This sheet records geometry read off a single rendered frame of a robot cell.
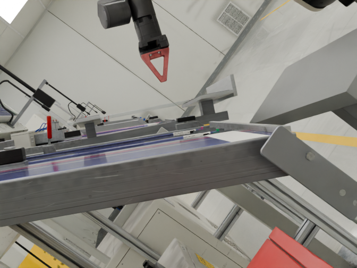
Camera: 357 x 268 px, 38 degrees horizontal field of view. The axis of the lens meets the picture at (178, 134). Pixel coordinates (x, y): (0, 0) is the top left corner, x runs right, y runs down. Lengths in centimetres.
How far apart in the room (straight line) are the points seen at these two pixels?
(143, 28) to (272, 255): 86
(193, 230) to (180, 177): 152
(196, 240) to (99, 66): 682
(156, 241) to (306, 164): 157
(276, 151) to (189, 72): 823
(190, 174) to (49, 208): 21
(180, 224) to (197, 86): 679
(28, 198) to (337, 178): 43
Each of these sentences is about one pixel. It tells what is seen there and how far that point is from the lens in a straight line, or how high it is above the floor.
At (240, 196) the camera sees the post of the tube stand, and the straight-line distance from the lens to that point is 169.
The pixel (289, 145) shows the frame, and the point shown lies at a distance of 73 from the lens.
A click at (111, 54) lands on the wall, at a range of 889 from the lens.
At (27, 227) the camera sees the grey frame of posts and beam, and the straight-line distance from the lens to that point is 149.
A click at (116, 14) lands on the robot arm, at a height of 108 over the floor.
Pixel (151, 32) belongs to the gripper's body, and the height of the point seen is 100.
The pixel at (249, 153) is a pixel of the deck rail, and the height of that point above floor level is 76.
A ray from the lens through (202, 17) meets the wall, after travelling 909.
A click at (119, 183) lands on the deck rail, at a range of 74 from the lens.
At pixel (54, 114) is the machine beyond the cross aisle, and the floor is 153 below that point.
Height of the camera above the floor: 94
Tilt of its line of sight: 6 degrees down
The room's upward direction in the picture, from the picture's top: 54 degrees counter-clockwise
